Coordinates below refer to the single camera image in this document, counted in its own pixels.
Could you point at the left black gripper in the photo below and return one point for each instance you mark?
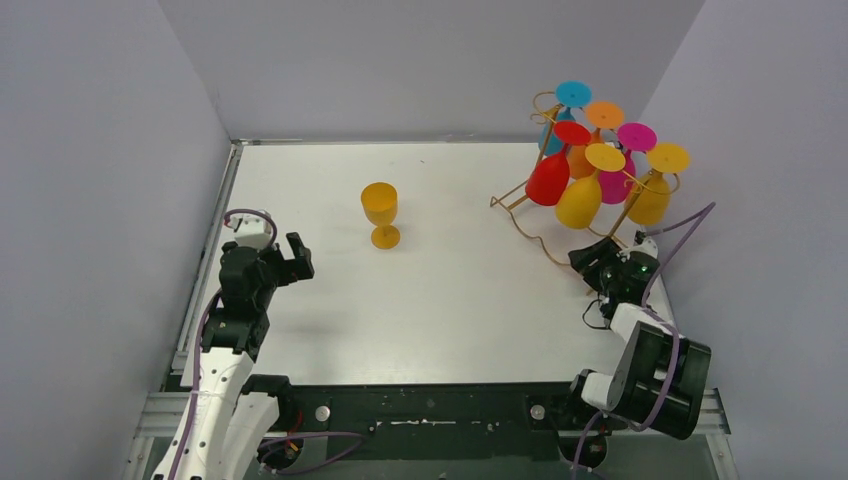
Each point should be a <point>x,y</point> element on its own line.
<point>285,266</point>

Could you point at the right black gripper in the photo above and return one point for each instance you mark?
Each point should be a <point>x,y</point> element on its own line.
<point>608,253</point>

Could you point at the yellow wine glass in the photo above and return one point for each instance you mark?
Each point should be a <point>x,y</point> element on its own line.
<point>582,199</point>
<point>380,204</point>
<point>651,194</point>

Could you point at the yellow wine glass front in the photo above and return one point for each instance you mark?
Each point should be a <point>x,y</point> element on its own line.
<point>380,204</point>

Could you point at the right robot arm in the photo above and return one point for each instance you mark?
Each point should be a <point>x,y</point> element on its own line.
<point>660,378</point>

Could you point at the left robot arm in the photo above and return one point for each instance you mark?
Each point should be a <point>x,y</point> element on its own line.
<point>224,419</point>

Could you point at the pink plastic wine glass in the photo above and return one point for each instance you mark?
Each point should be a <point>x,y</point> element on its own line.
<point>632,136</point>

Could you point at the red plastic wine glass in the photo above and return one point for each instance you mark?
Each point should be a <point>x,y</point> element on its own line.
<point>551,175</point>

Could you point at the orange plastic wine glass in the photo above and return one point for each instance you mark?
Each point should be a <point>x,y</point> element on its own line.
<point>601,115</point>

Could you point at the blue plastic wine glass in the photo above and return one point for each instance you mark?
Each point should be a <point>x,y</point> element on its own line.
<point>569,95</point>

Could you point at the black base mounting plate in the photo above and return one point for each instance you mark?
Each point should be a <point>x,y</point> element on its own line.
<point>436,421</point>

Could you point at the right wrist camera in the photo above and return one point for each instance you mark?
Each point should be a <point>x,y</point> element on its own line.
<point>644,243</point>

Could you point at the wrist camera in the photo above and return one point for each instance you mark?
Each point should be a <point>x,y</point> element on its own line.
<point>644,243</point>
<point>252,231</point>

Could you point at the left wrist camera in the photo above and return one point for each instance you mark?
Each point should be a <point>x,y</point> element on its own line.
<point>252,231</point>

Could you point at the gold wire glass rack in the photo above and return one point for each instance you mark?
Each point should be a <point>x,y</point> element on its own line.
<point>539,224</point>

